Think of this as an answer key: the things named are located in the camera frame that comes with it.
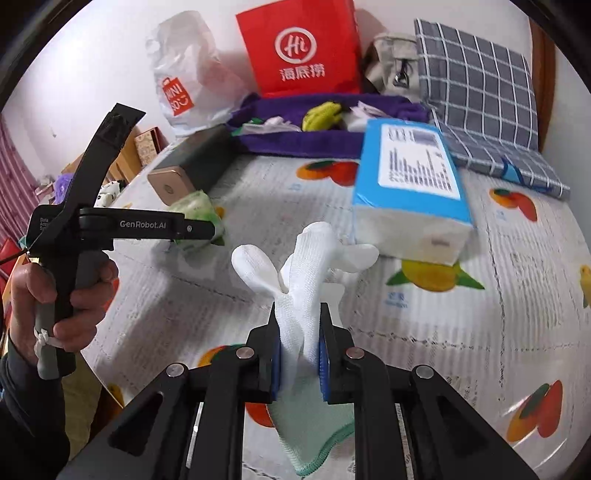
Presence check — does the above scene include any white green cuffed glove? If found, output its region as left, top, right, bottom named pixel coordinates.
left=231, top=222, right=379, bottom=477

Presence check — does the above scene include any green wet wipes pack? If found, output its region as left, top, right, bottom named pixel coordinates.
left=168, top=190, right=224, bottom=253

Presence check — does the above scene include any yellow mesh pouch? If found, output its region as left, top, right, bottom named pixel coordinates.
left=301, top=101, right=342, bottom=132

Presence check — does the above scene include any white sponge block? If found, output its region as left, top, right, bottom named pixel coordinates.
left=342, top=101, right=390, bottom=133

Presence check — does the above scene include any person's left hand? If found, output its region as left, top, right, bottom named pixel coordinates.
left=9, top=260, right=118, bottom=365

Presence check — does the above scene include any purple plush toy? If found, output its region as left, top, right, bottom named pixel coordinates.
left=53, top=173, right=74, bottom=204

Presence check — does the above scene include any wooden headboard furniture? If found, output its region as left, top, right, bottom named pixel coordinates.
left=60, top=126, right=171, bottom=186

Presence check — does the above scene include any dark box with gold end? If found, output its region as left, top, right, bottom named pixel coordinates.
left=147, top=125, right=239, bottom=206

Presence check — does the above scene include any white plastic shopping bag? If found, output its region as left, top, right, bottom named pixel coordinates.
left=145, top=11, right=249, bottom=137

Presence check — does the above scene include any blue tissue pack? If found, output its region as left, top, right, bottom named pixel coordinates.
left=353, top=119, right=474, bottom=266

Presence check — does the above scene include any purple fleece blanket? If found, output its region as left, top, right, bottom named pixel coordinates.
left=226, top=94, right=430, bottom=159

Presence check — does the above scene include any red paper shopping bag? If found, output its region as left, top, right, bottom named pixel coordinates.
left=236, top=0, right=363, bottom=98

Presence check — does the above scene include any beige canvas bag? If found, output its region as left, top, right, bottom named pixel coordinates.
left=363, top=33, right=421, bottom=102

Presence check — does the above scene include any grey plaid pillow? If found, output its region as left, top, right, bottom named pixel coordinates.
left=414, top=19, right=571, bottom=200

